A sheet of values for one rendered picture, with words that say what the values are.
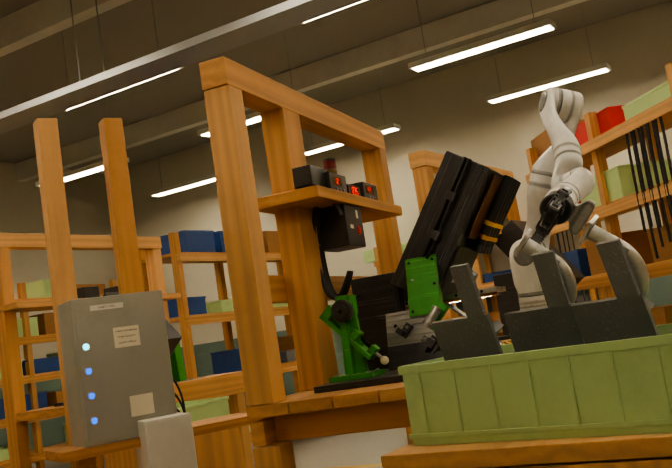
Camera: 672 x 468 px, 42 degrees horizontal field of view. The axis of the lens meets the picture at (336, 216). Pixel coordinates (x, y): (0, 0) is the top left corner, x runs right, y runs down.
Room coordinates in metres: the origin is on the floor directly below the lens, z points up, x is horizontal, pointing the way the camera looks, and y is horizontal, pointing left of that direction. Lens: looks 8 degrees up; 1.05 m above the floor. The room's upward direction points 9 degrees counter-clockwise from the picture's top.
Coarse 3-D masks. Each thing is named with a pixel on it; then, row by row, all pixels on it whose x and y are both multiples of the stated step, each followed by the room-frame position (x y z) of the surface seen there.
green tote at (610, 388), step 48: (432, 384) 1.88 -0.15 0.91; (480, 384) 1.81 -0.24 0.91; (528, 384) 1.74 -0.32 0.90; (576, 384) 1.68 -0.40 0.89; (624, 384) 1.63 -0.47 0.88; (432, 432) 1.89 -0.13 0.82; (480, 432) 1.82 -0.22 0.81; (528, 432) 1.75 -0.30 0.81; (576, 432) 1.69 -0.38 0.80; (624, 432) 1.64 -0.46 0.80
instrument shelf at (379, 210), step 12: (288, 192) 2.87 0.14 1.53; (300, 192) 2.86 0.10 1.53; (312, 192) 2.84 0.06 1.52; (324, 192) 2.88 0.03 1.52; (336, 192) 2.99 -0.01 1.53; (264, 204) 2.91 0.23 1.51; (276, 204) 2.89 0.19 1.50; (288, 204) 2.90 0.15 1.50; (300, 204) 2.94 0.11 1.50; (312, 204) 2.99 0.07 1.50; (324, 204) 3.03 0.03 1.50; (348, 204) 3.12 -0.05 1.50; (360, 204) 3.20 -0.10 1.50; (372, 204) 3.33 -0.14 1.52; (384, 204) 3.46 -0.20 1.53; (372, 216) 3.56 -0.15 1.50; (384, 216) 3.62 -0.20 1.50
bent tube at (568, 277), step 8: (528, 232) 1.81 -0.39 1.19; (528, 240) 1.82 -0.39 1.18; (520, 248) 1.82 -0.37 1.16; (528, 248) 1.82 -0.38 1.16; (536, 248) 1.81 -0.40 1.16; (544, 248) 1.82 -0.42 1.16; (560, 264) 1.81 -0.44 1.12; (568, 272) 1.81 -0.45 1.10; (568, 280) 1.81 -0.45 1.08; (568, 288) 1.82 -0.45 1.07; (576, 288) 1.82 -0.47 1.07; (568, 296) 1.83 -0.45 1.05; (576, 296) 1.83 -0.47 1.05
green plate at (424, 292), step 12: (408, 264) 3.11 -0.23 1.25; (420, 264) 3.10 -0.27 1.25; (432, 264) 3.08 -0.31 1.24; (408, 276) 3.11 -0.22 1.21; (420, 276) 3.09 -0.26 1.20; (432, 276) 3.07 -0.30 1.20; (408, 288) 3.10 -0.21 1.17; (420, 288) 3.08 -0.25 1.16; (432, 288) 3.06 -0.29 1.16; (408, 300) 3.09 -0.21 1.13; (420, 300) 3.07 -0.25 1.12; (432, 300) 3.05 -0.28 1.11; (420, 312) 3.06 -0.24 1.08
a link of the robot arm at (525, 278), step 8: (520, 240) 2.41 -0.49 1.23; (512, 248) 2.43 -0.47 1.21; (512, 256) 2.43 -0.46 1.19; (520, 256) 2.41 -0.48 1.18; (528, 256) 2.40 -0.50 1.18; (512, 264) 2.43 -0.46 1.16; (520, 264) 2.42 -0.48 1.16; (528, 264) 2.41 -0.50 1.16; (512, 272) 2.44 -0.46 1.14; (520, 272) 2.42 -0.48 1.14; (528, 272) 2.41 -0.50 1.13; (536, 272) 2.40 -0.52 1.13; (520, 280) 2.42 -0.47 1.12; (528, 280) 2.41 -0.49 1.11; (536, 280) 2.41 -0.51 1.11; (520, 288) 2.43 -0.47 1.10; (528, 288) 2.42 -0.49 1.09; (536, 288) 2.41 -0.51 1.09; (520, 296) 2.44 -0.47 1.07; (528, 296) 2.42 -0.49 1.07
